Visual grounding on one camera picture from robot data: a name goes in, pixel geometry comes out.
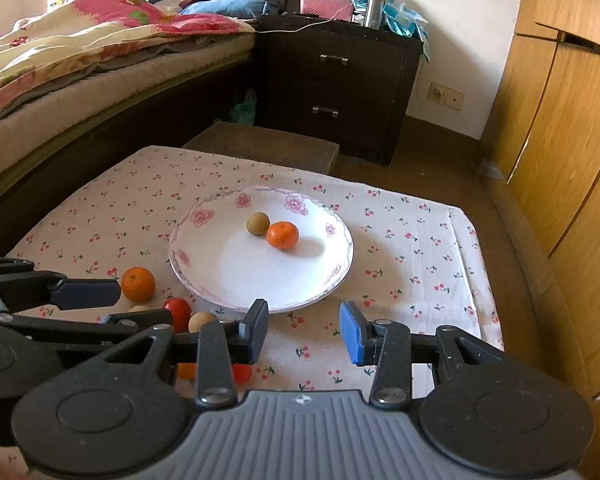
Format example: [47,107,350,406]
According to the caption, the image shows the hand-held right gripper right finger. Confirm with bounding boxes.
[339,301,506,409]

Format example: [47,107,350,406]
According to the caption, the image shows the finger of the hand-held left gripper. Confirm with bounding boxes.
[0,308,175,345]
[0,255,122,313]

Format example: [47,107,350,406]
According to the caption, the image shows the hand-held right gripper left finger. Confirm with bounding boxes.
[99,299,271,409]

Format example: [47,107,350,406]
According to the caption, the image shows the orange mandarin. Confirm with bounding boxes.
[121,266,157,303]
[266,221,300,251]

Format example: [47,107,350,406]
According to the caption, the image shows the white floral plate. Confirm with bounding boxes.
[167,186,355,315]

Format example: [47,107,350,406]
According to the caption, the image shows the cherry print tablecloth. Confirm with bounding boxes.
[2,145,506,396]

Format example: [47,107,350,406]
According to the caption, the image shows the dark wooden bed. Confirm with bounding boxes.
[0,0,293,256]

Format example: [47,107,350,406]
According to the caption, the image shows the brown wooden stool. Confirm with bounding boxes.
[181,121,341,176]

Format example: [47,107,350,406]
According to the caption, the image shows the white paper scrap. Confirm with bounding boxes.
[479,157,507,182]

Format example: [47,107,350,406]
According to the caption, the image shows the green plastic bag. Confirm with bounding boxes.
[227,90,257,126]

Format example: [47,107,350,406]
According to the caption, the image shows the dark wooden nightstand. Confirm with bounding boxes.
[254,14,426,168]

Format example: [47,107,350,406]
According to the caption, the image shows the floral quilt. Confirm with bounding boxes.
[0,0,257,121]

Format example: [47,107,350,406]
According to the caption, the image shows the light wooden wardrobe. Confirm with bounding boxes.
[480,0,600,480]

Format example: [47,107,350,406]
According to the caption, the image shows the blue pillow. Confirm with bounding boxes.
[180,0,281,19]

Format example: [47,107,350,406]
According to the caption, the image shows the teal plastic bags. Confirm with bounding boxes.
[349,0,431,42]

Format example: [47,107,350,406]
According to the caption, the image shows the steel thermos bottle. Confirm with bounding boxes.
[364,0,390,30]

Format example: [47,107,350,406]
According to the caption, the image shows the pink plastic basket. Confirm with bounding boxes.
[299,0,356,22]

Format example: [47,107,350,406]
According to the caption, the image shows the wall socket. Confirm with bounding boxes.
[429,82,466,110]

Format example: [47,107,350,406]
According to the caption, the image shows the white cable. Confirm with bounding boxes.
[252,9,353,35]

